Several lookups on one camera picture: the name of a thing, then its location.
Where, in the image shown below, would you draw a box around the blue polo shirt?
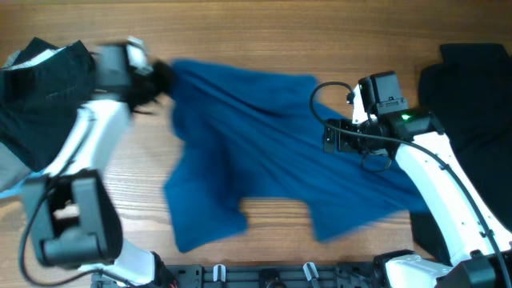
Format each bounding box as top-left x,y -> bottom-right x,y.
164,59 -> 426,253

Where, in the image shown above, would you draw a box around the right black camera cable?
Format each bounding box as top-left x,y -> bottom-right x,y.
309,81 -> 512,288

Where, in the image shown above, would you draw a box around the black garment pile right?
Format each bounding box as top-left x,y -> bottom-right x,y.
408,42 -> 512,267

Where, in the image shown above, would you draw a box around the folded blue jeans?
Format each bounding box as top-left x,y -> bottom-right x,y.
1,171 -> 42,200

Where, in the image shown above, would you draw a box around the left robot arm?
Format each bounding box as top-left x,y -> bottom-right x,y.
18,37 -> 179,287

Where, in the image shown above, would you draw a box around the folded grey garment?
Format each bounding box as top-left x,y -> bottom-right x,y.
0,144 -> 32,192

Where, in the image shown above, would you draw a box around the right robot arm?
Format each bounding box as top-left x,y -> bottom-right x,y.
322,71 -> 511,287

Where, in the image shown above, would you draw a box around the folded black garment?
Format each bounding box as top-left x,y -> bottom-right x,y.
1,38 -> 95,172

